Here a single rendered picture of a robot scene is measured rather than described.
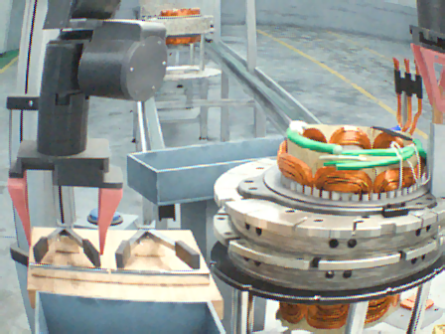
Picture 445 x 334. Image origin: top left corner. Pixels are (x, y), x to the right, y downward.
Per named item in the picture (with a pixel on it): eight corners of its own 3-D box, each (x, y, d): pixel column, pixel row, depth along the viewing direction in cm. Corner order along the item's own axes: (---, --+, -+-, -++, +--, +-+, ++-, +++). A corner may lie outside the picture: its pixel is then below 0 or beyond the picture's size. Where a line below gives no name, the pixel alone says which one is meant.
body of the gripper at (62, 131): (109, 179, 71) (114, 91, 69) (16, 176, 69) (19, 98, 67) (106, 158, 77) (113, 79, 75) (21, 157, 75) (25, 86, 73)
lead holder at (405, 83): (424, 99, 98) (422, 76, 97) (401, 97, 97) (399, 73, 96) (415, 94, 101) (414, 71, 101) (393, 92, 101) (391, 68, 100)
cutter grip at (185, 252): (201, 269, 74) (201, 252, 73) (192, 270, 73) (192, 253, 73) (183, 255, 77) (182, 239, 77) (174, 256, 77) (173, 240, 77)
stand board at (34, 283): (222, 320, 71) (222, 298, 70) (31, 309, 68) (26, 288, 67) (191, 250, 90) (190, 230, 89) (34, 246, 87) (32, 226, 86)
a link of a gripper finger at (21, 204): (71, 262, 72) (66, 164, 70) (12, 253, 71) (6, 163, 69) (70, 238, 79) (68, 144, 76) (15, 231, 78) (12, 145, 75)
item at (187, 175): (275, 305, 139) (284, 135, 132) (307, 322, 130) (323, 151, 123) (142, 326, 128) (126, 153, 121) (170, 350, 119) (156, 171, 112)
